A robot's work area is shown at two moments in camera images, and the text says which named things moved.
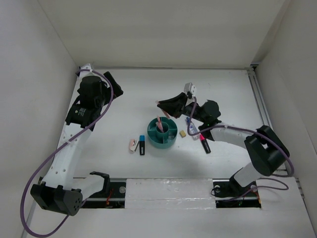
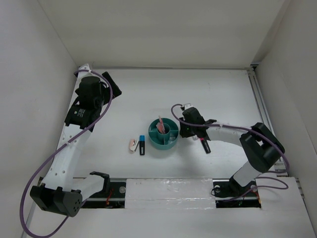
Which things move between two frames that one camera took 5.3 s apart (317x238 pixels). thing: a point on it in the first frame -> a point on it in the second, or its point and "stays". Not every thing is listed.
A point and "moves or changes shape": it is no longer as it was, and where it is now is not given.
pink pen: (166, 113) -> (161, 124)
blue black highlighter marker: (142, 144) stays
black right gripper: (175, 106) -> (184, 132)
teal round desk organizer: (162, 140) stays
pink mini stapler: (133, 145) stays
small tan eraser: (182, 134) moves or changes shape
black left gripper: (117, 91) stays
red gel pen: (159, 124) stays
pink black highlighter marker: (206, 147) stays
